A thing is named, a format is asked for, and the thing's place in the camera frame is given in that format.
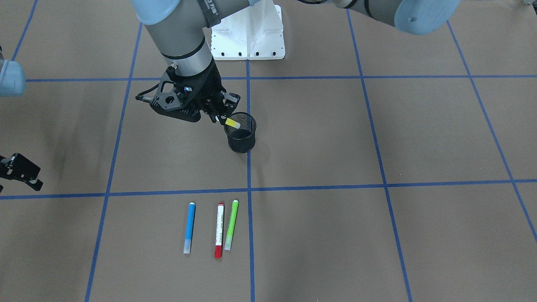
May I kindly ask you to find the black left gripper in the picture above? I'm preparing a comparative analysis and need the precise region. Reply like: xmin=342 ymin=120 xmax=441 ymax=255
xmin=149 ymin=59 xmax=240 ymax=125

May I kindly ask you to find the yellow highlighter pen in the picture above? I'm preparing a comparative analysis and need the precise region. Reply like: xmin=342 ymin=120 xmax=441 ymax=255
xmin=225 ymin=118 xmax=241 ymax=129

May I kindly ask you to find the green highlighter pen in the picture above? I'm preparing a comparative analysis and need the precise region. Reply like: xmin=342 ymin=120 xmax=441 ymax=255
xmin=223 ymin=200 xmax=239 ymax=250

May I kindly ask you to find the blue highlighter pen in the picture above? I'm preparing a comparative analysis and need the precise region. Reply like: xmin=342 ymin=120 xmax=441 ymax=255
xmin=183 ymin=202 xmax=196 ymax=254

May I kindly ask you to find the white marker red cap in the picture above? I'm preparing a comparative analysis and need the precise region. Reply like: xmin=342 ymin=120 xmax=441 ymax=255
xmin=214 ymin=202 xmax=224 ymax=259

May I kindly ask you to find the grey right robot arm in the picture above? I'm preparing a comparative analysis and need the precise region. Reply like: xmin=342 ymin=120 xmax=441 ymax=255
xmin=0 ymin=49 xmax=43 ymax=191

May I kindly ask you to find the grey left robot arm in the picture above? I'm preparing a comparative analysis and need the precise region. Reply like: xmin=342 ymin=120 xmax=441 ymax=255
xmin=132 ymin=0 xmax=460 ymax=126

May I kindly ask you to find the black mesh pen cup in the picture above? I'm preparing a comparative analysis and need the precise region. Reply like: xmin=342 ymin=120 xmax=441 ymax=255
xmin=224 ymin=112 xmax=257 ymax=154

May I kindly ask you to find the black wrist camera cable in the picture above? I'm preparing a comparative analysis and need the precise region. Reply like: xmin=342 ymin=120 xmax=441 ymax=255
xmin=135 ymin=82 xmax=162 ymax=103

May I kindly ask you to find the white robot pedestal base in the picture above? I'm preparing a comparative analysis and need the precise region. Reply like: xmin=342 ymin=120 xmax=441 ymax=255
xmin=210 ymin=0 xmax=286 ymax=60

